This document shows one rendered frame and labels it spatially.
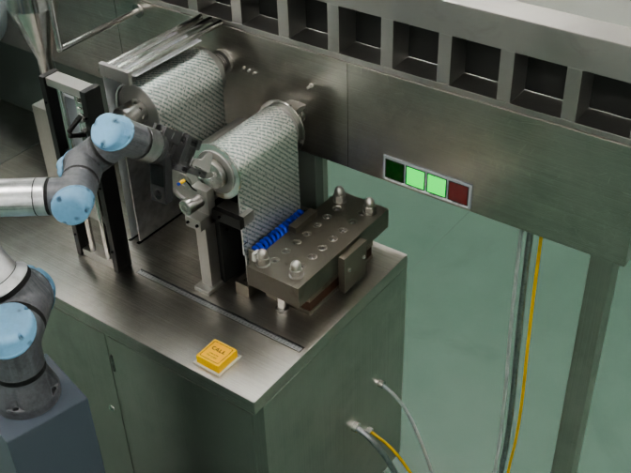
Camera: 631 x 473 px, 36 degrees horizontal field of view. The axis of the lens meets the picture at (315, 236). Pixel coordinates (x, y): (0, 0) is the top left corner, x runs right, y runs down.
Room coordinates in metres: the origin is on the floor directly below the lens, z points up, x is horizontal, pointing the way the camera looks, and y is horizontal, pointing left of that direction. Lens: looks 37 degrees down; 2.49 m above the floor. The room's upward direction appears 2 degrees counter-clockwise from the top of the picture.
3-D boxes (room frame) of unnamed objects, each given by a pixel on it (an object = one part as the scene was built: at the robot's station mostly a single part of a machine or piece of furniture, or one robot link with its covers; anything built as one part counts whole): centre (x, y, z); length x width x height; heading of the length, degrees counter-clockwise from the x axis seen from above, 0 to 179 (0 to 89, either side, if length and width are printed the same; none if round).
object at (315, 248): (1.96, -0.01, 1.00); 0.40 x 0.16 x 0.06; 143
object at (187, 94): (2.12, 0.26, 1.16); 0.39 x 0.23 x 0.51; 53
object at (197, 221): (1.93, 0.28, 1.05); 0.06 x 0.05 x 0.31; 143
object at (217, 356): (1.66, 0.24, 0.91); 0.07 x 0.07 x 0.02; 53
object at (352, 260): (1.92, -0.09, 0.96); 0.10 x 0.03 x 0.11; 143
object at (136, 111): (2.07, 0.44, 1.33); 0.06 x 0.06 x 0.06; 53
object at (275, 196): (2.00, 0.11, 1.11); 0.23 x 0.01 x 0.18; 143
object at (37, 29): (2.46, 0.74, 1.18); 0.14 x 0.14 x 0.57
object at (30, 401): (1.56, 0.67, 0.95); 0.15 x 0.15 x 0.10
